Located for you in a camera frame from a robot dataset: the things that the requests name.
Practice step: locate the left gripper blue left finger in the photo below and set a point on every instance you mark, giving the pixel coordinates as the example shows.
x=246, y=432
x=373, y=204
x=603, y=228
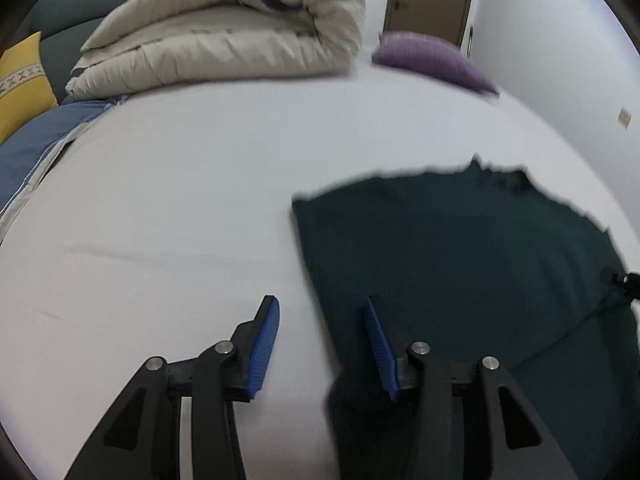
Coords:
x=253, y=342

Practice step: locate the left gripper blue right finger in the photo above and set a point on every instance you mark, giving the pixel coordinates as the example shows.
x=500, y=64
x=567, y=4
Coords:
x=389, y=343

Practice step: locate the dark green sweater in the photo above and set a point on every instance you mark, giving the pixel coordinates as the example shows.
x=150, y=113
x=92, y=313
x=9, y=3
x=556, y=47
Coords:
x=475, y=263

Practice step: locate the white bed sheet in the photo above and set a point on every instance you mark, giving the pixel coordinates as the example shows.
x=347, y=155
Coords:
x=165, y=224

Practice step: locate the purple cushion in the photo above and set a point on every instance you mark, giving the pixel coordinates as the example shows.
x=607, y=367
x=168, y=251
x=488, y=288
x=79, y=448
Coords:
x=432, y=57

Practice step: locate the blue bed pillow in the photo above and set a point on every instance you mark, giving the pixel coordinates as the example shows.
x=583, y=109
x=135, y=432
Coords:
x=34, y=149

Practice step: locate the beige rolled duvet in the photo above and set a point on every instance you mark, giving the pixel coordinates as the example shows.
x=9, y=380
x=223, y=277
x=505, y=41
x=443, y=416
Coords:
x=147, y=44

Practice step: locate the yellow patterned cushion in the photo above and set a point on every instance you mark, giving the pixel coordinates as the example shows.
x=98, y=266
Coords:
x=26, y=91

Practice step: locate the dark grey upholstered headboard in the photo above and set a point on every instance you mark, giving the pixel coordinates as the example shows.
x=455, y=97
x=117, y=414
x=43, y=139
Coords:
x=64, y=26

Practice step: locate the beige wall switch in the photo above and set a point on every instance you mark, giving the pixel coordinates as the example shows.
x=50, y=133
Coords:
x=624, y=117

